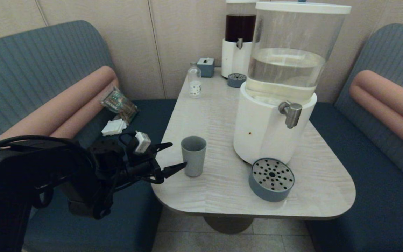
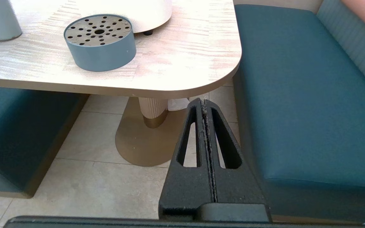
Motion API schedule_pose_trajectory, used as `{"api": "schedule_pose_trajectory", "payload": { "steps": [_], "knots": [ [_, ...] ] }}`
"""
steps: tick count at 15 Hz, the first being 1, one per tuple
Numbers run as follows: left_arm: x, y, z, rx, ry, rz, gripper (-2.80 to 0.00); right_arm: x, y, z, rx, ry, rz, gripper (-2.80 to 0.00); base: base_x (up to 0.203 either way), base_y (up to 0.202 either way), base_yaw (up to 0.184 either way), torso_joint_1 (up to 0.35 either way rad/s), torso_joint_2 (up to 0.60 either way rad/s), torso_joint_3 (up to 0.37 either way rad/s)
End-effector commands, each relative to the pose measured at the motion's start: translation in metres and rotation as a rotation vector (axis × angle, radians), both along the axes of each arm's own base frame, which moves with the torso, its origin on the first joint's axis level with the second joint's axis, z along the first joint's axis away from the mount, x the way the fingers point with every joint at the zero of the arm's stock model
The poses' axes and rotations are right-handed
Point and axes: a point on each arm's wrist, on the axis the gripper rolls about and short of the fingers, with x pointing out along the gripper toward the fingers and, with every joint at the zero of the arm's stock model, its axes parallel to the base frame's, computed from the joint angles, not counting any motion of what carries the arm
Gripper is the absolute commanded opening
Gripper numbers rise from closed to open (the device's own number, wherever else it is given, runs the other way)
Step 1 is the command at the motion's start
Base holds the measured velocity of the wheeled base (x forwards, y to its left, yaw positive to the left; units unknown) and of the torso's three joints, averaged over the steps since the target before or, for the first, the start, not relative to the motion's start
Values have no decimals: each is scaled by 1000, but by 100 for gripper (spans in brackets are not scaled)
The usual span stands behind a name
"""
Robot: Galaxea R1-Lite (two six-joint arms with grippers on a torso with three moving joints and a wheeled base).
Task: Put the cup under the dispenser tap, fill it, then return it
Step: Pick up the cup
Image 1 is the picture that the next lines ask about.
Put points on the large clear water dispenser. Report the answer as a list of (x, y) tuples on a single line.
[(257, 133)]

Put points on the large blue perforated drip tray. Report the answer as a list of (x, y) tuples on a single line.
[(269, 192)]

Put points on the small clear glass bottle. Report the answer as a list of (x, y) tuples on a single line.
[(194, 89)]

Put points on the large steel dispenser tap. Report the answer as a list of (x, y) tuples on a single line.
[(293, 113)]

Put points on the light grey plastic cup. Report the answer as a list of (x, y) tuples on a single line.
[(193, 161)]

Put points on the pink bolster cushion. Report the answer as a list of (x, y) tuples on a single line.
[(65, 112), (387, 101)]

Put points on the blue ribbed booth bench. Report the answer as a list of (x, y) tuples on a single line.
[(380, 196), (23, 70)]

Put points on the white folded napkin stack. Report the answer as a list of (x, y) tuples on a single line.
[(113, 127)]

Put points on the clear plastic snack packet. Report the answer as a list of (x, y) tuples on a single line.
[(117, 103)]

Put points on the dark drink dispenser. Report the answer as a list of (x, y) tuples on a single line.
[(233, 59)]

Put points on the blue tissue box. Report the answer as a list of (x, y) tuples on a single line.
[(206, 69)]

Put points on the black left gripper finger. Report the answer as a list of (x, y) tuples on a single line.
[(171, 169), (159, 147)]

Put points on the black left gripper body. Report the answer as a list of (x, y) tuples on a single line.
[(142, 168)]

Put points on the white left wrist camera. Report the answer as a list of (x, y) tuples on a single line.
[(142, 141)]

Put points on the small steel dispenser tap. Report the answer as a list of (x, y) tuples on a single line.
[(239, 43)]

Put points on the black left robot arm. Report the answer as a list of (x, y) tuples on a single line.
[(5, 182)]

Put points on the small blue perforated drip tray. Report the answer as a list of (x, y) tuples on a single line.
[(235, 83)]

